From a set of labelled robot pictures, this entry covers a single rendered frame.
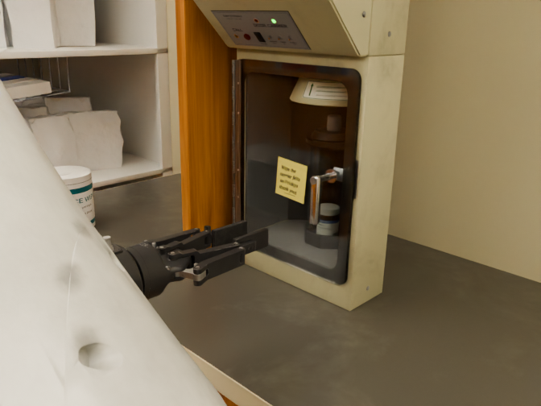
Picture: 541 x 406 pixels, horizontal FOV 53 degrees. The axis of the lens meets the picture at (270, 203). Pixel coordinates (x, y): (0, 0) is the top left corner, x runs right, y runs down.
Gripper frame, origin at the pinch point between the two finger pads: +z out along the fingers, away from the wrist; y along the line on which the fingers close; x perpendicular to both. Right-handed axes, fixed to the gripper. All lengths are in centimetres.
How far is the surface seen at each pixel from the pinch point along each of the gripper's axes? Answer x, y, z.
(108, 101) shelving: 3, 154, 66
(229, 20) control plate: -32.1, 20.3, 15.2
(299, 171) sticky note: -5.4, 7.6, 22.0
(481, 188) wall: 3, -10, 66
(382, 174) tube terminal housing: -6.1, -5.4, 30.2
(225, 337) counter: 20.0, 4.3, 0.5
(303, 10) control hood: -34.1, 1.2, 13.5
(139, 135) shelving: 13, 131, 66
